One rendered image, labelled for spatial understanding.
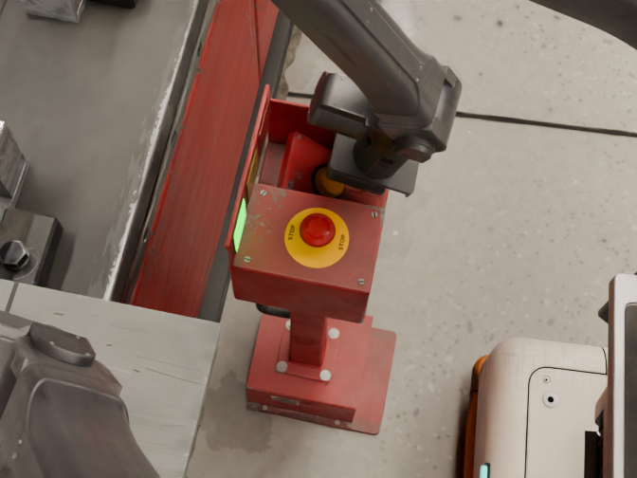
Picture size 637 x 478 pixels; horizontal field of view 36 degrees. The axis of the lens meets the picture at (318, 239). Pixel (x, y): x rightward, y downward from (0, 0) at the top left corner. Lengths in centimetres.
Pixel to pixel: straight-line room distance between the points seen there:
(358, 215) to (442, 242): 86
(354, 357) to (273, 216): 67
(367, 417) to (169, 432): 104
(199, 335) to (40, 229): 24
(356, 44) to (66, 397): 41
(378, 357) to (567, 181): 54
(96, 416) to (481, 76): 171
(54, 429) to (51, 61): 68
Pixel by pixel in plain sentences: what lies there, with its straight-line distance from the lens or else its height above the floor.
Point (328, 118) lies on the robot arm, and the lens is 100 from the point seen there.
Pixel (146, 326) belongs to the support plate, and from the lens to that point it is 83.
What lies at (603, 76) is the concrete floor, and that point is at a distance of 220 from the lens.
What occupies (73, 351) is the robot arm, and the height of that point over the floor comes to 125.
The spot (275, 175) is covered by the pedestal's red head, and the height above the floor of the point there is 70.
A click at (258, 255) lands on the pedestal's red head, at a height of 78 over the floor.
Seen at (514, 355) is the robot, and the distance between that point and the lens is 161.
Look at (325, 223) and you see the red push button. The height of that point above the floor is 81.
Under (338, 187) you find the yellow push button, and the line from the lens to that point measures 118.
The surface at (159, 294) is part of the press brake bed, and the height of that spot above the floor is 65.
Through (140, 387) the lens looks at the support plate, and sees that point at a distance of 82.
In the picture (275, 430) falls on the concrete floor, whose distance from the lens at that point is 182.
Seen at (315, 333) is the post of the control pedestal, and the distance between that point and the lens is 152.
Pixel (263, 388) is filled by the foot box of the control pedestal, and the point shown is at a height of 12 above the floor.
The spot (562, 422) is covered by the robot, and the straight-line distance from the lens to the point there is 160.
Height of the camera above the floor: 179
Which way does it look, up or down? 68 degrees down
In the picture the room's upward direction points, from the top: 4 degrees clockwise
